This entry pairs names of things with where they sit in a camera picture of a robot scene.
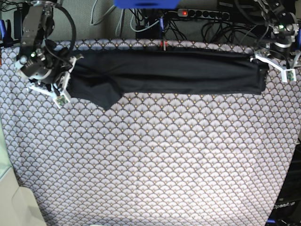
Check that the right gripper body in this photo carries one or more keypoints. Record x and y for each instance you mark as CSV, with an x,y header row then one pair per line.
x,y
57,68

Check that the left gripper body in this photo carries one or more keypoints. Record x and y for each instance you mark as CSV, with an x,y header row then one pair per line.
x,y
282,52

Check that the dark navy T-shirt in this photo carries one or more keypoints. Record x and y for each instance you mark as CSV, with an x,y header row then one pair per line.
x,y
103,77

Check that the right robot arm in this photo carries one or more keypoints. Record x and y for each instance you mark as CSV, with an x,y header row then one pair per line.
x,y
37,60

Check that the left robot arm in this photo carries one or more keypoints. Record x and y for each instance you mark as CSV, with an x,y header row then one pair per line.
x,y
282,28

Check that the white power strip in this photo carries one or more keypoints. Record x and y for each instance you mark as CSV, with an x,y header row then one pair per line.
x,y
203,14

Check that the red table clamp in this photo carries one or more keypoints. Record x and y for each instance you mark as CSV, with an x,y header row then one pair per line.
x,y
164,45

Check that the fan patterned tablecloth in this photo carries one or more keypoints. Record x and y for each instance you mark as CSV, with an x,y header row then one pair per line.
x,y
152,159

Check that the beige cabinet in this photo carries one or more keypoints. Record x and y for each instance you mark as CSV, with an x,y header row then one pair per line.
x,y
18,206

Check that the black OpenArm case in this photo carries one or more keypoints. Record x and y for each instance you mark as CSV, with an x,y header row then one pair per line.
x,y
287,209

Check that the blue plastic mount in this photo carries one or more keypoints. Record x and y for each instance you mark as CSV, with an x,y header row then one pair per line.
x,y
145,4

